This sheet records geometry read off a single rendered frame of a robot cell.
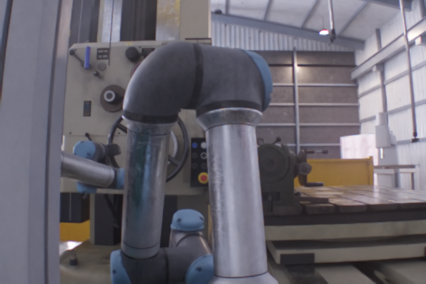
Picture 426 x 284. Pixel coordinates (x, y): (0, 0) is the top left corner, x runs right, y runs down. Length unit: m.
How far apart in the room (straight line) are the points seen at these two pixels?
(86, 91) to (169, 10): 1.07
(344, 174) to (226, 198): 3.89
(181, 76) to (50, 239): 0.29
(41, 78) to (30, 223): 0.14
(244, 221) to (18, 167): 0.32
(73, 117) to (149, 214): 1.31
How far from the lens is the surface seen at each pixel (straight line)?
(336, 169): 4.32
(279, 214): 1.57
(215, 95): 0.52
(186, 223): 0.75
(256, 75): 0.56
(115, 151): 1.37
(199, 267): 0.68
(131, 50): 1.76
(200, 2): 2.62
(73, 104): 1.86
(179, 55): 0.52
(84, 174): 1.02
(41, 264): 0.36
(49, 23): 0.37
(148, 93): 0.51
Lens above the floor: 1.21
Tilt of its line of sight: 7 degrees up
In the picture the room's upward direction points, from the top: straight up
